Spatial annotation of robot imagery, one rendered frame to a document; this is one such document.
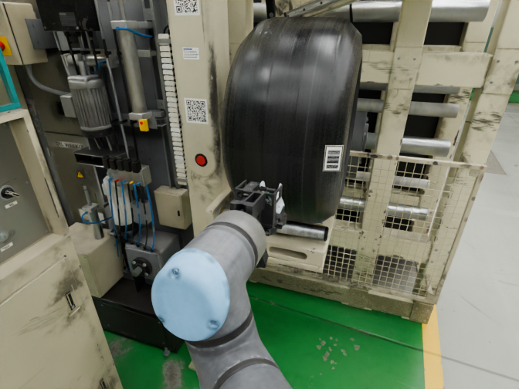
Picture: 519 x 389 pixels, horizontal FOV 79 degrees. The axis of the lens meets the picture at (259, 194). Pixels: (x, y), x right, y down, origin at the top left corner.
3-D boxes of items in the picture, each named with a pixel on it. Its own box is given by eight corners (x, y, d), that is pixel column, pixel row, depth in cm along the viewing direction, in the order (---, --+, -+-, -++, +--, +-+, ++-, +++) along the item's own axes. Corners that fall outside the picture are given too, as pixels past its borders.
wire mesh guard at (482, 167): (254, 264, 172) (252, 140, 139) (255, 262, 174) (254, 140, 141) (436, 305, 147) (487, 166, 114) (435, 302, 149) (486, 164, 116)
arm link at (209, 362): (221, 454, 36) (191, 368, 32) (198, 381, 46) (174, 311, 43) (292, 410, 39) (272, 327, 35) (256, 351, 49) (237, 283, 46)
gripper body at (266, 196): (285, 184, 56) (265, 209, 46) (282, 227, 60) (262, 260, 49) (245, 177, 59) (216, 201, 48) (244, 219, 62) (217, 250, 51)
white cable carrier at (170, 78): (178, 184, 112) (157, 33, 90) (184, 178, 117) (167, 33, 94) (188, 185, 111) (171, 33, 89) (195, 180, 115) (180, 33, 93)
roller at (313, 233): (218, 224, 104) (217, 213, 101) (224, 216, 107) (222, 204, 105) (326, 245, 94) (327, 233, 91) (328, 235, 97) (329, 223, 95)
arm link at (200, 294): (159, 346, 37) (130, 271, 34) (208, 282, 48) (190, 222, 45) (231, 352, 33) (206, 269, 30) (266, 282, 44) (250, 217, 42)
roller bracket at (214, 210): (207, 235, 102) (204, 209, 98) (249, 184, 135) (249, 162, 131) (216, 237, 101) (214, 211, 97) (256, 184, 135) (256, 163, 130)
